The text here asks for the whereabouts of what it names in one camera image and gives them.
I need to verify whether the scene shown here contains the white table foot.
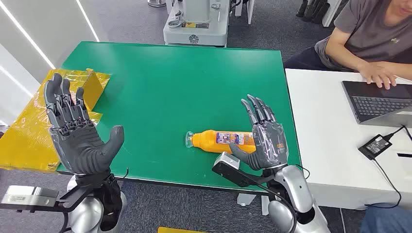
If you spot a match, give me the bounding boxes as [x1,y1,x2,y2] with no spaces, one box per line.
[237,193,257,206]

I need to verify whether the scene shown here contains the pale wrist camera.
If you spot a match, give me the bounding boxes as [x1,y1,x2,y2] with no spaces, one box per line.
[0,185,60,208]
[211,152,255,188]

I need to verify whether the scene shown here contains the person's leg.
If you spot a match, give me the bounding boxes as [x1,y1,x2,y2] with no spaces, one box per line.
[360,205,412,233]

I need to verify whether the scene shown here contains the black boots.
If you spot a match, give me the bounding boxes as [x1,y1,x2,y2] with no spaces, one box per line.
[296,0,332,25]

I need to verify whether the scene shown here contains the yellow tape-wrapped box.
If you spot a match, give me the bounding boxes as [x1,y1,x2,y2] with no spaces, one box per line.
[0,68,112,173]

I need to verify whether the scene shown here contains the black adapter cable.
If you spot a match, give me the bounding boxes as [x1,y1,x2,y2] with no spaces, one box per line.
[364,125,412,209]

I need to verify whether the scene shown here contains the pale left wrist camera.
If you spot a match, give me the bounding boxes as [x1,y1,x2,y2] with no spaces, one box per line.
[0,185,60,208]

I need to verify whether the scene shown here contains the person's right hand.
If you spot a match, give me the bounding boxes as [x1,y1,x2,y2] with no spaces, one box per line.
[358,62,398,90]

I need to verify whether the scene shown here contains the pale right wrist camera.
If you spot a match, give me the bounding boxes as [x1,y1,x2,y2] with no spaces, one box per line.
[211,152,255,188]

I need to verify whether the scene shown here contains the white post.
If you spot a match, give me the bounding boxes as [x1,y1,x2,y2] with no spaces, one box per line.
[246,0,255,25]

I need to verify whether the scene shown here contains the orange bottle with clear cap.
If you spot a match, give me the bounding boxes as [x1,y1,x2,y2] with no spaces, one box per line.
[185,129,257,154]

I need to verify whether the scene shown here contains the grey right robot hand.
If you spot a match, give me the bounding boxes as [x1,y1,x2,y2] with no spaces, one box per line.
[229,94,290,171]

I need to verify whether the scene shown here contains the black power adapter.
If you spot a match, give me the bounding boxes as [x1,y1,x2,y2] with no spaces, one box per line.
[358,134,393,161]

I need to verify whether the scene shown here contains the dark grey laptop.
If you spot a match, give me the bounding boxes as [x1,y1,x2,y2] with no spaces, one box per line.
[342,80,412,128]

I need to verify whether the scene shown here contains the person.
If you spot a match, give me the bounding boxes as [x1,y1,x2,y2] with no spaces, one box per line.
[283,0,412,91]

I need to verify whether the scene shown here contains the yellow flat object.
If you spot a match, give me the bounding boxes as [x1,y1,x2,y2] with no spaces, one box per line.
[157,226,206,233]

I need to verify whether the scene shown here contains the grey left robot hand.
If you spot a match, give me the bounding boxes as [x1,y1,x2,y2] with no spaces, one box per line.
[44,73,125,176]

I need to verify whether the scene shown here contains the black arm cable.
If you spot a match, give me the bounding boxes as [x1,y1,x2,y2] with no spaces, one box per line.
[240,175,298,233]

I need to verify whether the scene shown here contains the white desk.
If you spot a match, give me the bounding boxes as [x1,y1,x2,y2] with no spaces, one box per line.
[285,68,412,211]

